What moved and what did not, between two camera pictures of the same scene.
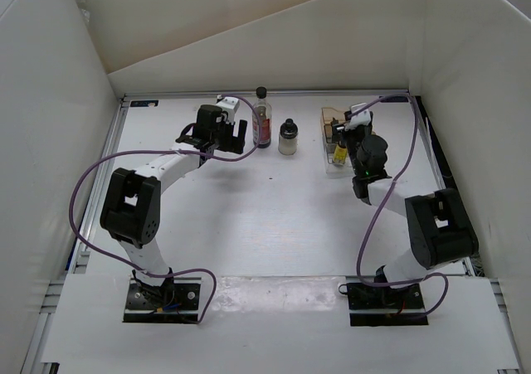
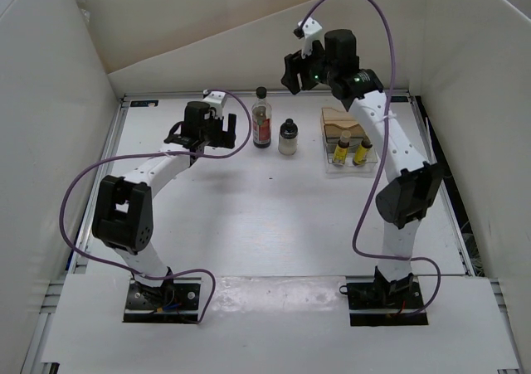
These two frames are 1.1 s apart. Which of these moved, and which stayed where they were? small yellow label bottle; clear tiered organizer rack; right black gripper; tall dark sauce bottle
Moved: right black gripper
Stayed: small yellow label bottle; clear tiered organizer rack; tall dark sauce bottle
